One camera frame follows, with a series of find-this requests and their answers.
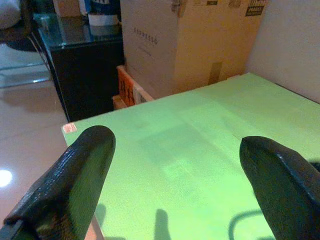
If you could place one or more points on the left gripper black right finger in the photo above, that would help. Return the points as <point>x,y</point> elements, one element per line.
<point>282,190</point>

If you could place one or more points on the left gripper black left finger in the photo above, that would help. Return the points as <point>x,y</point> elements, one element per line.
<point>67,180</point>

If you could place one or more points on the small red sticker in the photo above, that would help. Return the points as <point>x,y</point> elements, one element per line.
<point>70,128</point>

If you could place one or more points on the black cabinet with glass top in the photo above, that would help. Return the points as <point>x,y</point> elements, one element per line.
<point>85,72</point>

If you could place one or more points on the orange and white box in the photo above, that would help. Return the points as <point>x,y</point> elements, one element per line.
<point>128,87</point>

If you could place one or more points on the beige espresso cardboard box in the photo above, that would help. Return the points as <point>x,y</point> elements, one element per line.
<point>200,45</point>

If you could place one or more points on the white and blue container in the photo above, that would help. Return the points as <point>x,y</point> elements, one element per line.
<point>101,15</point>

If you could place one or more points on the plain beige cardboard box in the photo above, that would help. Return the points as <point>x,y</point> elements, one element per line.
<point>66,7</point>

